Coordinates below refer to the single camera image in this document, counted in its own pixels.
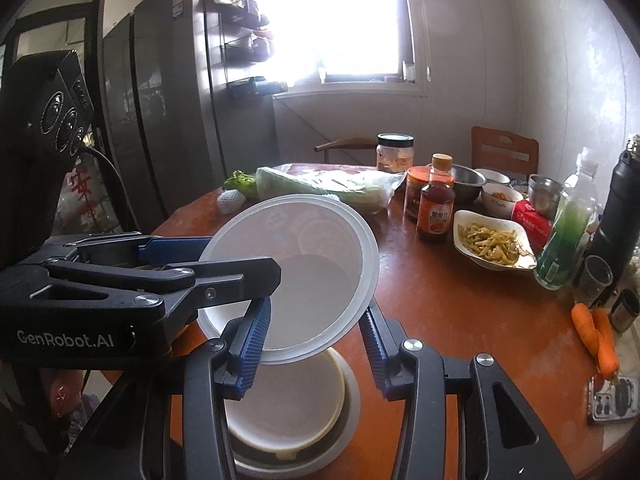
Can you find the green leaf lettuce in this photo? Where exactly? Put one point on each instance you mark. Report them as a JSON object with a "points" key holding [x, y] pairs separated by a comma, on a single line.
{"points": [[242, 182]]}

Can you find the steel bowl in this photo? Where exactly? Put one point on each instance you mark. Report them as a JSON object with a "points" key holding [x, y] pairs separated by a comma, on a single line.
{"points": [[467, 180]]}

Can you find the smartphone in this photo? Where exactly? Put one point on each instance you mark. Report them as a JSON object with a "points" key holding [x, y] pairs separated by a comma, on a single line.
{"points": [[607, 402]]}

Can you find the black thermos flask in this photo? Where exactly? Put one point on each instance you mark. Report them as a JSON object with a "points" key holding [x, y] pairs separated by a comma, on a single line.
{"points": [[617, 220]]}

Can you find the round steel plate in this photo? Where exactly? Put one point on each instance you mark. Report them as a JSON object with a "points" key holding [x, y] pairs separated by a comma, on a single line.
{"points": [[353, 400]]}

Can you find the green plastic bottle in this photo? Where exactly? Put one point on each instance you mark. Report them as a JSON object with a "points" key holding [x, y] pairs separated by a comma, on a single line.
{"points": [[562, 240]]}

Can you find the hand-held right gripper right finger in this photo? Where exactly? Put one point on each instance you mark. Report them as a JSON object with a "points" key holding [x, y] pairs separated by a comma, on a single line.
{"points": [[372, 355]]}

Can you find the small white box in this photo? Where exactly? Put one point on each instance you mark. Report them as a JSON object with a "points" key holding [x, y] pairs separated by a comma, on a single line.
{"points": [[409, 72]]}

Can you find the small dark jar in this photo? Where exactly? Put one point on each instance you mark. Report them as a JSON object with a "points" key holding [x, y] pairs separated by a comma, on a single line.
{"points": [[625, 310]]}

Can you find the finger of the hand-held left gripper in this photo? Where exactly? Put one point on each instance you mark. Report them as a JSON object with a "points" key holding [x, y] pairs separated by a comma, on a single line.
{"points": [[240, 277], [175, 250]]}

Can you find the wrapped napa cabbage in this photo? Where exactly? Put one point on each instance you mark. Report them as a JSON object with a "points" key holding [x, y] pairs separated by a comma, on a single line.
{"points": [[310, 180]]}

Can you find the grey refrigerator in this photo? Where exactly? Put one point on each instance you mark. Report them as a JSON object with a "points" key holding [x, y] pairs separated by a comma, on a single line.
{"points": [[165, 110]]}

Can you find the red sauce jar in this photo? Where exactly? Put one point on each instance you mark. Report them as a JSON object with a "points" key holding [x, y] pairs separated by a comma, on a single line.
{"points": [[415, 195]]}

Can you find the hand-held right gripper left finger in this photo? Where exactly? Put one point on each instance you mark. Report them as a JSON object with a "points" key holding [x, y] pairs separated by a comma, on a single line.
{"points": [[255, 345]]}

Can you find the clear glass cup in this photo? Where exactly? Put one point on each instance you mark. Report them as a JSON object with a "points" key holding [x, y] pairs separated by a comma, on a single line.
{"points": [[592, 280]]}

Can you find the white bowl with orange food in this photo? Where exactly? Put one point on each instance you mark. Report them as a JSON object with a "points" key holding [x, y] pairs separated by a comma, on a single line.
{"points": [[500, 197]]}

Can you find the steel cup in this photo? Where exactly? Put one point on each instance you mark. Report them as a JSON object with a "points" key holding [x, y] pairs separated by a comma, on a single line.
{"points": [[545, 192]]}

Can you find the small white bowl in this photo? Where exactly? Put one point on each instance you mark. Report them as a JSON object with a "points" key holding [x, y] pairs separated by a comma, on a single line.
{"points": [[492, 176]]}

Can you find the bright window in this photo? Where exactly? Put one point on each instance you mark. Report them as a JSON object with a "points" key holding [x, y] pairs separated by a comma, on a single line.
{"points": [[340, 20]]}

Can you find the orange carrot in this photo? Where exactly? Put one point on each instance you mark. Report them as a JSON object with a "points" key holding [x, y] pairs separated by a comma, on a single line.
{"points": [[606, 345], [585, 327]]}

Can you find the wooden chair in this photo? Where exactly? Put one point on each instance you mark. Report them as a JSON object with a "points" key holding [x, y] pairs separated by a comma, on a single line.
{"points": [[502, 147], [350, 142]]}

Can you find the brown sauce bottle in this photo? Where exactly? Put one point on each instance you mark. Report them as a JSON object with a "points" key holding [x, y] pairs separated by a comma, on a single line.
{"points": [[436, 215]]}

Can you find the clear jar with black lid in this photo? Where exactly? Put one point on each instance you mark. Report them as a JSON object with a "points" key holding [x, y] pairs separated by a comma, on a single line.
{"points": [[395, 152]]}

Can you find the red packet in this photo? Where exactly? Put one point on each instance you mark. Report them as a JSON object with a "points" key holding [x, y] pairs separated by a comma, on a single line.
{"points": [[532, 220]]}

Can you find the white dish of bean sprouts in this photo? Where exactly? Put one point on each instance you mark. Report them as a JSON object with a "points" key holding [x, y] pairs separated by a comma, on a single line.
{"points": [[492, 242]]}

